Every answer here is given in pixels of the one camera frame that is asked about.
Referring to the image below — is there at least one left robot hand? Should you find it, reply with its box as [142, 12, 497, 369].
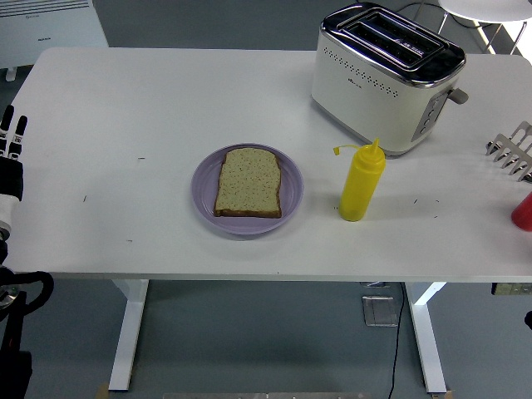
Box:
[0, 104, 29, 230]

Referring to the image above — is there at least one red squeeze bottle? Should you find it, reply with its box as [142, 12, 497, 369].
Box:
[510, 190, 532, 232]

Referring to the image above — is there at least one slice of bread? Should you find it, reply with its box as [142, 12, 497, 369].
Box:
[213, 147, 283, 219]

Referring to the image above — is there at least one table control panel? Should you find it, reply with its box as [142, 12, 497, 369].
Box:
[490, 282, 532, 297]

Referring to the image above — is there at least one white table leg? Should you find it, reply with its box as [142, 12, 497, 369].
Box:
[404, 282, 448, 396]
[107, 278, 150, 393]

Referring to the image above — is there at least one metal floor socket plate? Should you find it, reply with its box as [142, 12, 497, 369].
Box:
[361, 294, 400, 328]

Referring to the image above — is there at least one white floor appliance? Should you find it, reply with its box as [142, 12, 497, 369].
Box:
[0, 0, 111, 82]

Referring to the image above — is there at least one metal toast rack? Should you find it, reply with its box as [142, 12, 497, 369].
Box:
[484, 121, 532, 185]

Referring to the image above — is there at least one purple round plate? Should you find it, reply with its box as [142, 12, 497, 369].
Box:
[190, 143, 305, 237]

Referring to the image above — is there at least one yellow squeeze bottle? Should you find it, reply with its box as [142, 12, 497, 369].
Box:
[332, 138, 387, 223]

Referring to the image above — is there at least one white chrome toaster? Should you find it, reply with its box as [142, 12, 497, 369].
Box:
[310, 2, 470, 160]

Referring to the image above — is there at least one white round side table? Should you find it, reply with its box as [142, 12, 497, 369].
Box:
[436, 0, 532, 56]

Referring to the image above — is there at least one black floor cable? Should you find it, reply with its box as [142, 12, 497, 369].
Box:
[387, 282, 406, 399]

